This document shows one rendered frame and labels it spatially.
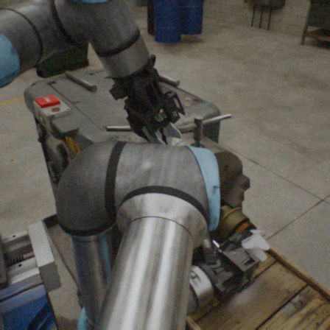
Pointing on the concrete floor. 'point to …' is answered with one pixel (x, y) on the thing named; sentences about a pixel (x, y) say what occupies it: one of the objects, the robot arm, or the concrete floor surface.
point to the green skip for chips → (64, 61)
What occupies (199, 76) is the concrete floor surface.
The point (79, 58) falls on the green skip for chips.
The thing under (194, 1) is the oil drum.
